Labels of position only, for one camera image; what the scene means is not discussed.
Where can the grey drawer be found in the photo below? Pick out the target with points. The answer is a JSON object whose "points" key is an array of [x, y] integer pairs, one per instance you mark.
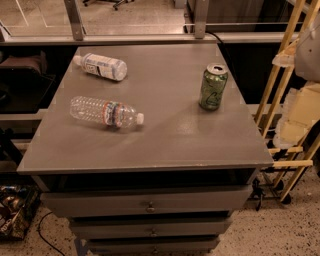
{"points": [[152, 228], [126, 203], [152, 245]]}

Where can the metal window railing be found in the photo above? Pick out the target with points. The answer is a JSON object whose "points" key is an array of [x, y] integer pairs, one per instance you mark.
{"points": [[69, 22]]}

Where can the top grey drawer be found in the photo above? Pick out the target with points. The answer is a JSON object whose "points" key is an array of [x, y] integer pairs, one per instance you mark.
{"points": [[126, 203]]}

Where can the green soda can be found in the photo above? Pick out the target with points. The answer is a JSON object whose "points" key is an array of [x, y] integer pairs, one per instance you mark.
{"points": [[214, 80]]}

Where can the grey drawer cabinet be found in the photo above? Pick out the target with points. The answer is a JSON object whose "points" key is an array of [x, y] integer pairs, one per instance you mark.
{"points": [[180, 145]]}

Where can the clear plastic water bottle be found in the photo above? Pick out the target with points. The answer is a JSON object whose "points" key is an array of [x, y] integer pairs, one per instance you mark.
{"points": [[109, 113]]}

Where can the dark chair at left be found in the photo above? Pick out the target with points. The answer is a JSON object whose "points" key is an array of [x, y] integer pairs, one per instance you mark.
{"points": [[25, 85]]}

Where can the bin of snack packages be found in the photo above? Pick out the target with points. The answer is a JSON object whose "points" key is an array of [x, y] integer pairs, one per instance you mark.
{"points": [[18, 205]]}

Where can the wooden folding rack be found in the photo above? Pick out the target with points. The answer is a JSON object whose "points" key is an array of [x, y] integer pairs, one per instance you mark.
{"points": [[298, 101]]}

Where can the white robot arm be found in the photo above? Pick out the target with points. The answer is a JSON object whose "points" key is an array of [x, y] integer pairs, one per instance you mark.
{"points": [[307, 57]]}

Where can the middle grey drawer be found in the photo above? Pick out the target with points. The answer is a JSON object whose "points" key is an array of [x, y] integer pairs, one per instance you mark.
{"points": [[152, 228]]}

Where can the blue label plastic bottle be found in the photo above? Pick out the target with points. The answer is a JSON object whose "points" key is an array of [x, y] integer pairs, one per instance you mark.
{"points": [[102, 66]]}

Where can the bottom grey drawer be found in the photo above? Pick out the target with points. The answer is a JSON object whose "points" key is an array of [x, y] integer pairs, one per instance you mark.
{"points": [[152, 245]]}

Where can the office chair base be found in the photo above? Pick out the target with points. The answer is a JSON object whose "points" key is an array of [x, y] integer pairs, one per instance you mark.
{"points": [[116, 3]]}

